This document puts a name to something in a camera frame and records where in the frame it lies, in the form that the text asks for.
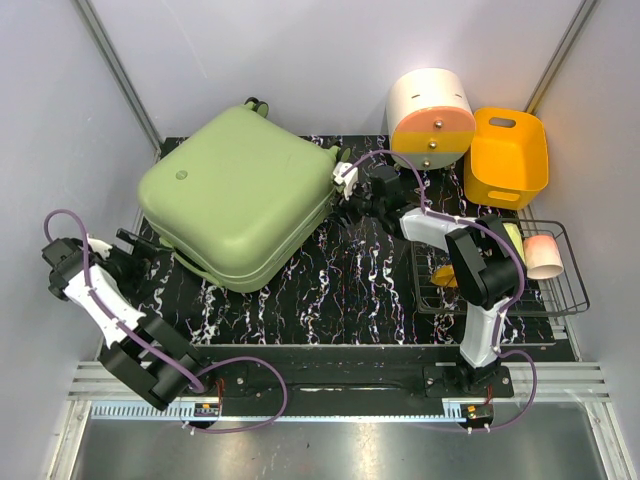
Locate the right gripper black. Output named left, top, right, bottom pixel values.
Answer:
left=325, top=179, right=384, bottom=231

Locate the green hard-shell suitcase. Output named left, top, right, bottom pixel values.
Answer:
left=137, top=97, right=351, bottom=293

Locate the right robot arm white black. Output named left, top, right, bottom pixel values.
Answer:
left=333, top=162, right=525, bottom=397

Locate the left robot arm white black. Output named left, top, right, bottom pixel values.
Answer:
left=42, top=228, right=216, bottom=411

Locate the white cylindrical drawer cabinet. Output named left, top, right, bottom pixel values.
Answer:
left=385, top=68, right=476, bottom=171

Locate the yellow plate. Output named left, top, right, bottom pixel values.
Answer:
left=430, top=265, right=458, bottom=288

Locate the orange plastic basket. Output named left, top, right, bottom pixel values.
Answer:
left=464, top=107, right=549, bottom=211

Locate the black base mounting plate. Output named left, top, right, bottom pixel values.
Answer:
left=198, top=345, right=514, bottom=399

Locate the pink white cup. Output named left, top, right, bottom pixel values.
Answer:
left=523, top=235, right=564, bottom=280

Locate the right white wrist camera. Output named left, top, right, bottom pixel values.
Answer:
left=332, top=162, right=358, bottom=190

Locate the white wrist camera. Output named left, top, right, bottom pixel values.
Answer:
left=87, top=235, right=114, bottom=260
left=332, top=162, right=358, bottom=190

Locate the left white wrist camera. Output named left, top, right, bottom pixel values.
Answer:
left=87, top=235, right=114, bottom=260

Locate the black wire rack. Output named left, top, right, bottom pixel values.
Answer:
left=411, top=215, right=590, bottom=317

